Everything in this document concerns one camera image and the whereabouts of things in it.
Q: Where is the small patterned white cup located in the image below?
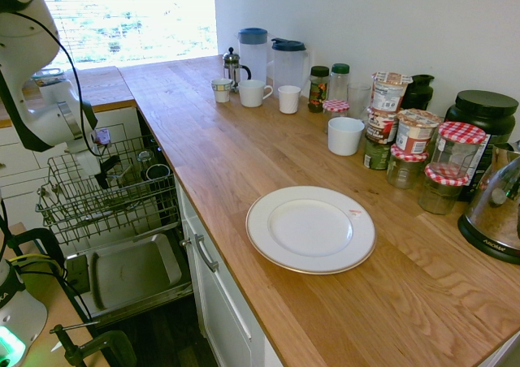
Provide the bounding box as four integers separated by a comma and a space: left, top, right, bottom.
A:
210, 78, 234, 103

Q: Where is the dishwasher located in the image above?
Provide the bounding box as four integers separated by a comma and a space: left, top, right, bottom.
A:
60, 106, 196, 331

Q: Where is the plain white ramekin cup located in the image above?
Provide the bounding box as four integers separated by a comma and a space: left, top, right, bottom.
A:
327, 117, 366, 157

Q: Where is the dark spice jar green lid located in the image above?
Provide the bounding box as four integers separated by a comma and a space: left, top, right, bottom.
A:
308, 65, 330, 113

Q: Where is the yellow cable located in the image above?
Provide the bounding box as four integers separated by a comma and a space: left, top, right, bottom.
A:
7, 253, 62, 270

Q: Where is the yogurt cup with white label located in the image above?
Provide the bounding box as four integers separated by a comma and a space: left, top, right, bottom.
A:
371, 71, 414, 113

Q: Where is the white plate with gold rim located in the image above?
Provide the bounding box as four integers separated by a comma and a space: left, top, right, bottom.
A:
245, 185, 377, 276

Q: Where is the black C-clamp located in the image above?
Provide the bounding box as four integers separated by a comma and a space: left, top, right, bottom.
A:
6, 227, 64, 273
50, 322, 137, 367

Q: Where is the black mug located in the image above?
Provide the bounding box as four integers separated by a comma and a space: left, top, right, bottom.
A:
145, 163, 171, 181

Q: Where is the white ribbed cup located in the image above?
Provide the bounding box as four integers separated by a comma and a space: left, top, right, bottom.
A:
277, 84, 302, 114

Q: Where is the large black tub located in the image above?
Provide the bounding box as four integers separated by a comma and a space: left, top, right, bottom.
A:
444, 89, 520, 202

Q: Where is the wire dishwasher rack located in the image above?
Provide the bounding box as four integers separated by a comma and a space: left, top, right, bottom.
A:
35, 135, 180, 246

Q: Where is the white cabinet drawer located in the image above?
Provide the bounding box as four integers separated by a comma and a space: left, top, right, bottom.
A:
178, 183, 265, 343

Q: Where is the yogurt cup with foil lid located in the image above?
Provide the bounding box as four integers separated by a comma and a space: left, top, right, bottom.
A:
396, 108, 443, 153

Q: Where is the white cabinet door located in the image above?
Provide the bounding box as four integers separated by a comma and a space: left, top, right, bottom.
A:
184, 236, 265, 367

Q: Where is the clear pitcher dark teal lid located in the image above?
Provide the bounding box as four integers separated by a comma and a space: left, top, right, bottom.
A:
271, 37, 312, 96

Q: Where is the window with blinds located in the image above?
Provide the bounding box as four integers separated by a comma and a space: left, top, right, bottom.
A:
34, 0, 216, 71

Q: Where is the clear drinking glass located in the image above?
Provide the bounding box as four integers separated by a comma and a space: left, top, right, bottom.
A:
347, 82, 373, 120

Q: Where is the white corner cabinet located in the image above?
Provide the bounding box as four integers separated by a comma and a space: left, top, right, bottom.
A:
0, 106, 141, 230

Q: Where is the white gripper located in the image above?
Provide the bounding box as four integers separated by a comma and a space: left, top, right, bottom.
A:
75, 147, 122, 190

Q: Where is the small jam jar checked lid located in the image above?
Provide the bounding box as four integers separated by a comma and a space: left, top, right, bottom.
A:
322, 99, 351, 135

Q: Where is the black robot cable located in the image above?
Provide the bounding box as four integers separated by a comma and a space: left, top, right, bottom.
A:
15, 11, 101, 157

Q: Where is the clear jar green lid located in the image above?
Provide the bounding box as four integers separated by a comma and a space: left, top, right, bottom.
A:
329, 63, 351, 104

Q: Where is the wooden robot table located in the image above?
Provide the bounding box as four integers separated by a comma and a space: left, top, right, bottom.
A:
0, 220, 102, 367

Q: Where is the clear container blue lid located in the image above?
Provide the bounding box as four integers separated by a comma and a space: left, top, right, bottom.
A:
31, 67, 67, 89

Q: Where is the clear pitcher light blue lid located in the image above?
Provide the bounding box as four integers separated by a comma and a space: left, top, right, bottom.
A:
237, 27, 269, 86

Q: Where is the black shaker bottle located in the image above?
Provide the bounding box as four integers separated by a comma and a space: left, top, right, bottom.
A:
401, 73, 436, 112

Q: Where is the metal drawer handle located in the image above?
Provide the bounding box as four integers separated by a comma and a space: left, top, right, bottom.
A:
193, 233, 219, 274

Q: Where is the large white mug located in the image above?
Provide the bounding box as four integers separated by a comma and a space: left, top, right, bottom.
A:
237, 79, 274, 108

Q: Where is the yogurt cup with red label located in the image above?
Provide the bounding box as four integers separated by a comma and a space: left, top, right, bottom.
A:
366, 106, 400, 145

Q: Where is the stainless steel electric kettle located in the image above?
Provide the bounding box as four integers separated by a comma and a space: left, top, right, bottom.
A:
457, 139, 520, 266

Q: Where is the glass French press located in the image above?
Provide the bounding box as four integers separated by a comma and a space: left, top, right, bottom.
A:
222, 46, 252, 94

